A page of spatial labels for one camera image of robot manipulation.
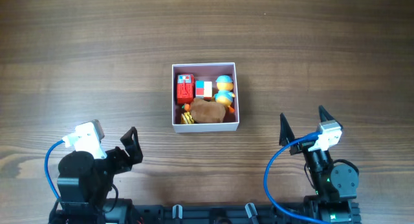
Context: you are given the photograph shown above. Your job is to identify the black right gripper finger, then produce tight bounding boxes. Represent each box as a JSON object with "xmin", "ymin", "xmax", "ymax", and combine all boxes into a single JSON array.
[
  {"xmin": 279, "ymin": 113, "xmax": 296, "ymax": 146},
  {"xmin": 318, "ymin": 105, "xmax": 336, "ymax": 122}
]

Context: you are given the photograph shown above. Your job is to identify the orange duck toy blue hat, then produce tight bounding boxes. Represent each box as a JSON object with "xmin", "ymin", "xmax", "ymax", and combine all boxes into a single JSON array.
[{"xmin": 214, "ymin": 75, "xmax": 235, "ymax": 113}]

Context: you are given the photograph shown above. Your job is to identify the yellow round fan toy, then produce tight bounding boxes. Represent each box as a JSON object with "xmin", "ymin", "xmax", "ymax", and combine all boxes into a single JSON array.
[{"xmin": 181, "ymin": 111, "xmax": 195, "ymax": 124}]

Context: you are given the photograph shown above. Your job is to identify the brown plush capybara toy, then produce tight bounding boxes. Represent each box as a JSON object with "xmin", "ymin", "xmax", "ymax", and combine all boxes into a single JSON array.
[{"xmin": 182, "ymin": 98, "xmax": 226, "ymax": 124}]

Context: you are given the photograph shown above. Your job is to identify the multicoloured puzzle cube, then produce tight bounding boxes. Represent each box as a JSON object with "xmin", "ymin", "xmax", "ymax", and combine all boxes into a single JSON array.
[{"xmin": 195, "ymin": 80, "xmax": 213, "ymax": 100}]

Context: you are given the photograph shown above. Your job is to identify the red toy truck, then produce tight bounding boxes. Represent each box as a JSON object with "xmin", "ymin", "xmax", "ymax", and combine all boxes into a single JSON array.
[{"xmin": 176, "ymin": 74, "xmax": 195, "ymax": 104}]

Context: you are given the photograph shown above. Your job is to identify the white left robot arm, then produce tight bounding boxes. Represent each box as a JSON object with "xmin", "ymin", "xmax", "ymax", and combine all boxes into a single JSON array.
[{"xmin": 49, "ymin": 127, "xmax": 144, "ymax": 223}]

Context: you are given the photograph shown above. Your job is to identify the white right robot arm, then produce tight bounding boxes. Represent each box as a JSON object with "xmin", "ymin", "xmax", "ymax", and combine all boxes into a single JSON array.
[{"xmin": 289, "ymin": 106, "xmax": 362, "ymax": 223}]

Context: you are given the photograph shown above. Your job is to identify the white box pink interior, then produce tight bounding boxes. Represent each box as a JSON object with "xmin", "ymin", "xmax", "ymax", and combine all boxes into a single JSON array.
[{"xmin": 171, "ymin": 62, "xmax": 239, "ymax": 133}]

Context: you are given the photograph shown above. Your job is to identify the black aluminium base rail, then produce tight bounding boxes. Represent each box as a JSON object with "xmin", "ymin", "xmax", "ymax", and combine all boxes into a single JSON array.
[{"xmin": 136, "ymin": 203, "xmax": 362, "ymax": 224}]

